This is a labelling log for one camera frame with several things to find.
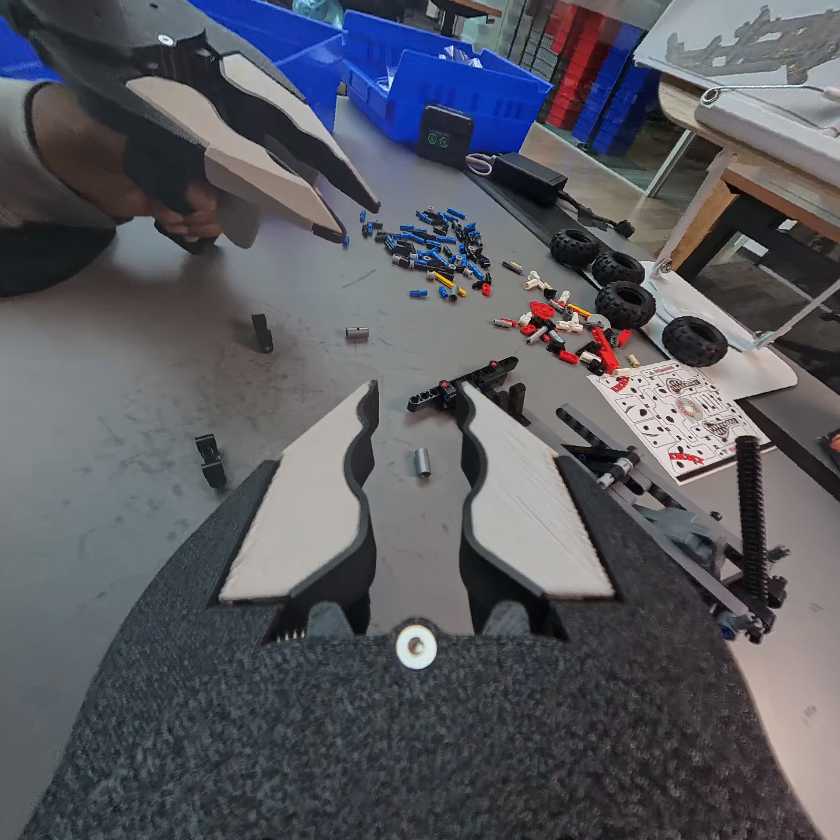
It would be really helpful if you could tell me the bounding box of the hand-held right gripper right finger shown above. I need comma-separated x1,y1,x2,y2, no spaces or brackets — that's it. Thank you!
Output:
458,379,619,634

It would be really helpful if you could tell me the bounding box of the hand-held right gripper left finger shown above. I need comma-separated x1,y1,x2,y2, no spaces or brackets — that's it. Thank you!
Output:
218,379,382,636

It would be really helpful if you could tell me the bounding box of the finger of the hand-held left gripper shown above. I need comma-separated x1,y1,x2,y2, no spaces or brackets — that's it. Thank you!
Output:
218,54,383,214
126,76,349,242

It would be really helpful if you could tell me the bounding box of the grey black toy chassis model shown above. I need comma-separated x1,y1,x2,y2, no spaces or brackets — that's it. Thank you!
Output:
407,356,791,644

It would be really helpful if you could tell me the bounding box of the pile of blue black pins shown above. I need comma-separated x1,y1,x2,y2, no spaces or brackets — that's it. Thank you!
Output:
357,206,493,303

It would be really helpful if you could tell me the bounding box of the person's left forearm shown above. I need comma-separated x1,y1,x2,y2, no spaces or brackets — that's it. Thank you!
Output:
0,75,119,231

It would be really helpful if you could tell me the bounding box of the dark background desk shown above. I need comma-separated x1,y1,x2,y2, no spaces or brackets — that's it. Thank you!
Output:
427,0,503,37

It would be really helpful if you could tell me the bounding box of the person's left hand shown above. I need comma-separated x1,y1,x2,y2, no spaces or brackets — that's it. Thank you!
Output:
28,82,224,240

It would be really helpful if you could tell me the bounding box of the blue bin with square label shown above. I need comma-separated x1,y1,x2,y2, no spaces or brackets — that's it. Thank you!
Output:
0,0,345,132

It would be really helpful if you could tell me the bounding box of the teal plastic bag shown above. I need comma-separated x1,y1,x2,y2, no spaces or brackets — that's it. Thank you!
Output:
292,0,345,27

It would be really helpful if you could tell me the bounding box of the white sticker sheet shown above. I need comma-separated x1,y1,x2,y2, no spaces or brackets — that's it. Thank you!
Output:
586,360,775,485

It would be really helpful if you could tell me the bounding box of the black power bank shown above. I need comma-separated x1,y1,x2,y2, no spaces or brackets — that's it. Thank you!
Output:
419,104,475,165

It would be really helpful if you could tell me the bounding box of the plain blue bin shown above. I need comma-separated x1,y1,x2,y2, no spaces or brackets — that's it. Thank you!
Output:
341,10,553,144

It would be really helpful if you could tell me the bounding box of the pile of red white pieces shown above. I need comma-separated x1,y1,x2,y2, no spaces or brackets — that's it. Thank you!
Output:
492,269,641,378

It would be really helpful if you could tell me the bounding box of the black power adapter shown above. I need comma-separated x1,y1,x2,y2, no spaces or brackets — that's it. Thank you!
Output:
491,152,568,206

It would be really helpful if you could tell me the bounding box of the shelf of small storage bins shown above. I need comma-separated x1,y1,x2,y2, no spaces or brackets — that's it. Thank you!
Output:
532,0,660,158

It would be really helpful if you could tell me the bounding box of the wooden background table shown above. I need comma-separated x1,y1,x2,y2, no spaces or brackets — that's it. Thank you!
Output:
669,174,840,277

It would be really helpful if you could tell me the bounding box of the building instruction booklet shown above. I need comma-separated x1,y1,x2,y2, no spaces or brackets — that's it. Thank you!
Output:
633,0,840,96

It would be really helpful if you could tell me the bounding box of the black adapter cable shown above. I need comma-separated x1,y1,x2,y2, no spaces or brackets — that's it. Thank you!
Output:
561,193,636,238

